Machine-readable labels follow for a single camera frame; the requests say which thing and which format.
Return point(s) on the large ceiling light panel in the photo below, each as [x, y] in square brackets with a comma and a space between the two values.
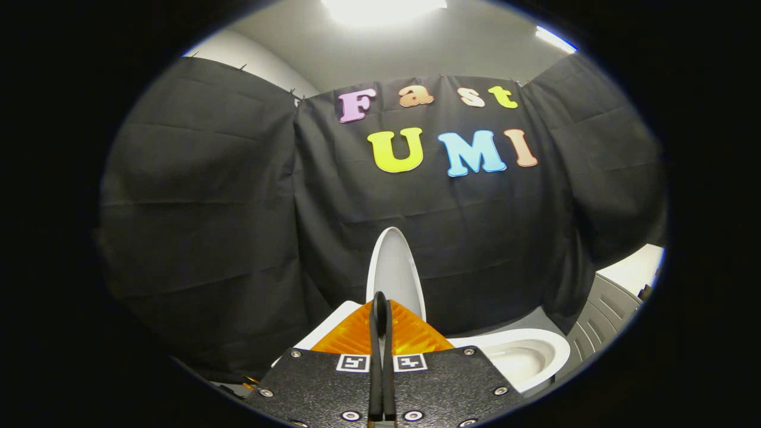
[380, 9]

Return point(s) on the white toilet lid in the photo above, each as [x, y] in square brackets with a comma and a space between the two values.
[395, 267]

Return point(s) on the small ceiling light panel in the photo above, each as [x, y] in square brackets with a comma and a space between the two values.
[554, 38]

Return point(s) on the black backdrop cloth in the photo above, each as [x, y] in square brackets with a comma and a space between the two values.
[238, 208]

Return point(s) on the white cabinet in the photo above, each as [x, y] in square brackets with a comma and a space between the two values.
[600, 315]

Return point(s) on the small black bracket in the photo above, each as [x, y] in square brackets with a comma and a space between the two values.
[645, 292]

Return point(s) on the white ceramic toilet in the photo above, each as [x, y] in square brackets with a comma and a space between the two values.
[514, 359]

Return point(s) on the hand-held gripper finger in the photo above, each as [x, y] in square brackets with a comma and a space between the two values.
[374, 368]
[388, 368]

